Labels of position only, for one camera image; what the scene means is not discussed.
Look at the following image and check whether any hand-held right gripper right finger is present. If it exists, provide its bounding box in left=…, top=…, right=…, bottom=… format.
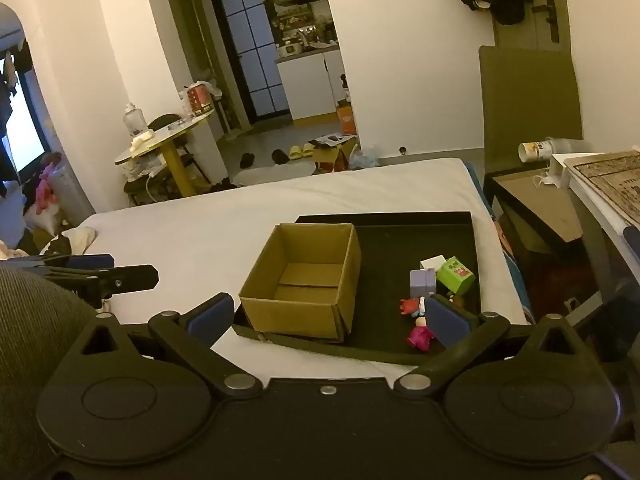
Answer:
left=394, top=294, right=593, bottom=402

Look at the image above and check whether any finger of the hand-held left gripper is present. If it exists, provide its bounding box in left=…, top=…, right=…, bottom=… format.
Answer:
left=0, top=254, right=116, bottom=274
left=30, top=264, right=160, bottom=309

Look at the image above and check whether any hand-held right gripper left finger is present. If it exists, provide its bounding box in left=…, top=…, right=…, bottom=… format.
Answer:
left=70, top=292, right=264, bottom=402

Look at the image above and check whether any pink toy figure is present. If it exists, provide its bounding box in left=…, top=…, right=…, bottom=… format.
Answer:
left=406, top=317, right=436, bottom=352

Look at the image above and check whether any green cube box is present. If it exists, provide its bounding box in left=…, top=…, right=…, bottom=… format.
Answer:
left=436, top=256, right=476, bottom=296

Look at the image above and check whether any purple cube toy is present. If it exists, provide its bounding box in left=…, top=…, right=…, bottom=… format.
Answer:
left=409, top=268, right=438, bottom=297

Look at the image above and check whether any black tray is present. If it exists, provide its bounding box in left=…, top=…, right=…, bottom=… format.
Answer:
left=232, top=211, right=482, bottom=366

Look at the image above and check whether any small cardboard box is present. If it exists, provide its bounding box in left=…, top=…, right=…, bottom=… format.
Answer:
left=239, top=223, right=362, bottom=345

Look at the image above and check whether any person's left forearm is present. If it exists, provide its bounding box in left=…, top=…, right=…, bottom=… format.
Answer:
left=0, top=262, right=99, bottom=467

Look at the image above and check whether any white crumpled cloth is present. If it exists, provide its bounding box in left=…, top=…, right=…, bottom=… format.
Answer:
left=60, top=225, right=99, bottom=256

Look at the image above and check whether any pink plush toy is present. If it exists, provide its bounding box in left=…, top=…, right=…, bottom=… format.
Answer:
left=32, top=162, right=62, bottom=216

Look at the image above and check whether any white bed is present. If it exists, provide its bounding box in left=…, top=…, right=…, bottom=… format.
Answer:
left=40, top=157, right=531, bottom=381

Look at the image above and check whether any round table with yellow leg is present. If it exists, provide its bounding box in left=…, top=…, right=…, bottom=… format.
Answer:
left=114, top=110, right=216, bottom=198

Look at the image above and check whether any black side table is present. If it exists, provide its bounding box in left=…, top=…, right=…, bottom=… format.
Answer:
left=482, top=167, right=588, bottom=261

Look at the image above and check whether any clear plastic bottle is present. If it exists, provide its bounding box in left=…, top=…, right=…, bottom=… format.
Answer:
left=123, top=102, right=148, bottom=136

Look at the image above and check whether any bright window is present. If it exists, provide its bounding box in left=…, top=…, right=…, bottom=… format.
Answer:
left=0, top=67, right=47, bottom=171

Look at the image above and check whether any small white object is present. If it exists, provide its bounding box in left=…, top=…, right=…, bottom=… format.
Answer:
left=532, top=170, right=566, bottom=191

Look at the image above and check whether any clear plastic bag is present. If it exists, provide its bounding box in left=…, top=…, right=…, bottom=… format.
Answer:
left=347, top=147, right=381, bottom=171

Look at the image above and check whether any white desk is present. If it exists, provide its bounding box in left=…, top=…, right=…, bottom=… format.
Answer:
left=550, top=150, right=640, bottom=281

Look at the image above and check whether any printed paper cup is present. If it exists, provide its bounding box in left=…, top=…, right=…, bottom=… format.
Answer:
left=517, top=137, right=568, bottom=163

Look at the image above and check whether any red patterned box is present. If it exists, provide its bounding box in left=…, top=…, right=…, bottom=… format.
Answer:
left=186, top=82, right=211, bottom=116

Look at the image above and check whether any brown shipping carton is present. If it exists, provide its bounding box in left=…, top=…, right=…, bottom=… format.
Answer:
left=309, top=134, right=358, bottom=173

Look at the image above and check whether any patterned grey board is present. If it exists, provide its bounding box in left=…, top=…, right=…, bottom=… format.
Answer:
left=564, top=149, right=640, bottom=223

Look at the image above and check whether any orange box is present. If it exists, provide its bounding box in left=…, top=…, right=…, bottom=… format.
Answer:
left=336, top=102, right=357, bottom=136

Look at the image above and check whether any olive flat board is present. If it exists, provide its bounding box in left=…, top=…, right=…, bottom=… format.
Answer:
left=478, top=45, right=584, bottom=181

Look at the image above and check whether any white kitchen cabinet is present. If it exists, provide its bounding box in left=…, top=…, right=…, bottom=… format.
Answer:
left=275, top=50, right=346, bottom=121

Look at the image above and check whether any black framed glass door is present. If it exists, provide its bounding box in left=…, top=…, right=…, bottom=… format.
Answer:
left=209, top=0, right=292, bottom=123

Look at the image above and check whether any olive door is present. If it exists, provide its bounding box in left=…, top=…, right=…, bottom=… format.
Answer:
left=492, top=0, right=573, bottom=53

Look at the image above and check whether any dark door handle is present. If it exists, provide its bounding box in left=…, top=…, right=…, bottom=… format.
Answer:
left=532, top=0, right=560, bottom=43

